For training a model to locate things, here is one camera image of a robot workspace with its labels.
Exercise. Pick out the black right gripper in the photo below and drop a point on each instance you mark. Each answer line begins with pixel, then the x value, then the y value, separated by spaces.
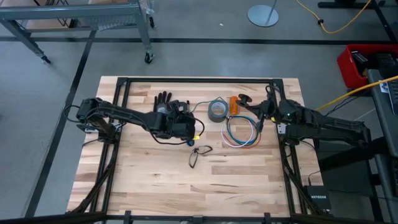
pixel 265 109

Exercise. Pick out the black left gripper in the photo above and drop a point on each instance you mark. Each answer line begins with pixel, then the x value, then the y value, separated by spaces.
pixel 180 127

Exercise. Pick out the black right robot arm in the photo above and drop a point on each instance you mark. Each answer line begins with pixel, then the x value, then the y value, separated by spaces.
pixel 326 124

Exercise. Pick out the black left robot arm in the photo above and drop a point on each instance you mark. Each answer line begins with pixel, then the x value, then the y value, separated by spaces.
pixel 124 112

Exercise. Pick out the orange translucent bottle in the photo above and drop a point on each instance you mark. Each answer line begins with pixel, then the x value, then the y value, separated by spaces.
pixel 234 105

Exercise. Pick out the black glove with green cuff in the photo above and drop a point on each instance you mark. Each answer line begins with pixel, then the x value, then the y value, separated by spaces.
pixel 161 99

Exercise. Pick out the black-framed safety glasses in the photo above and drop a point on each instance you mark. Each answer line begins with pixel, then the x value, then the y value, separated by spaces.
pixel 193 158

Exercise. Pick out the round grey stand base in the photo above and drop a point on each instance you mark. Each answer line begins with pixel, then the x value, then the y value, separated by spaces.
pixel 261 15

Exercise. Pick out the red plastic crate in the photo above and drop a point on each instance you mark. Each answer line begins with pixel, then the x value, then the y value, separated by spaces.
pixel 345 68

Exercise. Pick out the dark grey desk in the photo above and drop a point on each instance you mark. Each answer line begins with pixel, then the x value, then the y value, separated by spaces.
pixel 385 124

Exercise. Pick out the black floor stand leg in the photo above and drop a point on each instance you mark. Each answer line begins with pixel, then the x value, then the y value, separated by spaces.
pixel 342 5

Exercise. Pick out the black aluminium table frame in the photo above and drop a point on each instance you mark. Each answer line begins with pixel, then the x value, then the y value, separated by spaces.
pixel 199 80

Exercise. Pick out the black Netgear network switch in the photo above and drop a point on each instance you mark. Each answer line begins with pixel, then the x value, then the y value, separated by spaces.
pixel 318 197

